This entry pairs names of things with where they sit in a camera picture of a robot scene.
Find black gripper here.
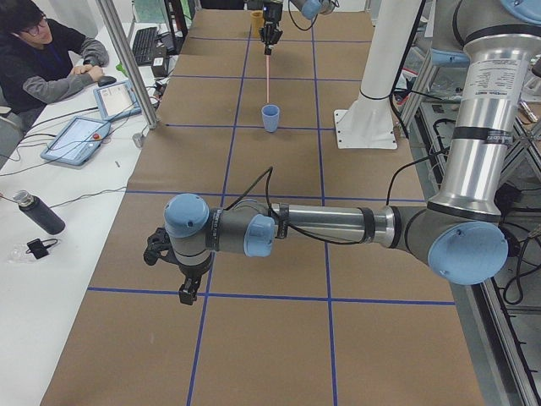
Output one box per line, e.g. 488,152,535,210
178,252,214,305
260,0,283,55

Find pink chopstick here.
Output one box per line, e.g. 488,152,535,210
265,55,271,105

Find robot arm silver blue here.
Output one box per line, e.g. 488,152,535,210
162,1,540,305
259,0,340,56

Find yellow cup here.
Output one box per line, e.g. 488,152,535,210
250,10,264,32

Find blue cup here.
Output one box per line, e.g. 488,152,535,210
261,104,281,133

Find black keyboard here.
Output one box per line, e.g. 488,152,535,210
132,27,158,66

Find small black adapter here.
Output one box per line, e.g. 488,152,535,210
26,239,49,260

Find teach pendant far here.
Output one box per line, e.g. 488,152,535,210
93,80,141,122

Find teach pendant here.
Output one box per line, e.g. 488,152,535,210
40,116,111,167
93,80,141,122

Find black computer mouse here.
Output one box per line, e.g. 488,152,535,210
97,75,117,87

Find black water bottle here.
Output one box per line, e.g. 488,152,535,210
14,190,66,235

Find teach pendant near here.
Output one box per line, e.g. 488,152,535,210
40,116,111,167

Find seated person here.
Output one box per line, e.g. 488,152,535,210
1,1,109,129

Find white pedestal column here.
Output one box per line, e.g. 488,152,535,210
334,0,424,150

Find aluminium frame post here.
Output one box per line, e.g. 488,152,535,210
96,0,158,130

